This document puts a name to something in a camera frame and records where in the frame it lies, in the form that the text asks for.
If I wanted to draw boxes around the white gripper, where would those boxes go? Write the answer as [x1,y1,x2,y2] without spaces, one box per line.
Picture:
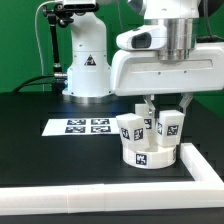
[110,43,224,118]

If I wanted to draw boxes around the white round stool seat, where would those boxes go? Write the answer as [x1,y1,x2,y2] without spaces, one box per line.
[123,145,176,169]

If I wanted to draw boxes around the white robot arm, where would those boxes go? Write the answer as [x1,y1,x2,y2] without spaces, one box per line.
[63,0,224,116]

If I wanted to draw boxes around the white L-shaped fence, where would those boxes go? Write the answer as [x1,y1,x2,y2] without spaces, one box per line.
[0,143,224,216]

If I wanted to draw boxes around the white marker sheet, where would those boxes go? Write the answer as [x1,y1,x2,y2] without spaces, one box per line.
[42,118,119,136]

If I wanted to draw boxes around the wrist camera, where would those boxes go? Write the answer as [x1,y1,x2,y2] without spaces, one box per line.
[116,25,167,51]

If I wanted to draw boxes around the black cable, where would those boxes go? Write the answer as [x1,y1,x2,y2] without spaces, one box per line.
[12,74,68,93]

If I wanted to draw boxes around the white cable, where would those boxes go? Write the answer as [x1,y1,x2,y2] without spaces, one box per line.
[34,0,64,92]

